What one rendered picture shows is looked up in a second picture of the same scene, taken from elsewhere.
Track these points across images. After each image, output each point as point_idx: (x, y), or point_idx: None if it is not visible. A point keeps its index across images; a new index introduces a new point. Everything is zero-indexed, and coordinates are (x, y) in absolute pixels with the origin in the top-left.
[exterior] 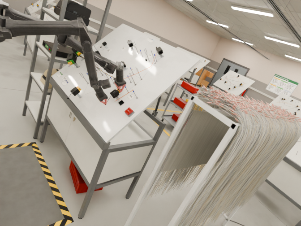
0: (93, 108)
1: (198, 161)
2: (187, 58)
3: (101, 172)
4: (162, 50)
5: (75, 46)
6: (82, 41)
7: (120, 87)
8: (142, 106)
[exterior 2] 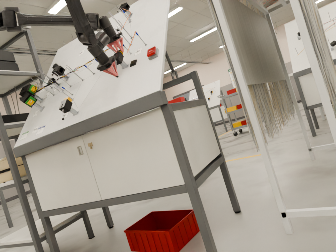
0: (106, 98)
1: (265, 75)
2: None
3: (185, 150)
4: (127, 3)
5: (33, 18)
6: None
7: (118, 49)
8: (161, 41)
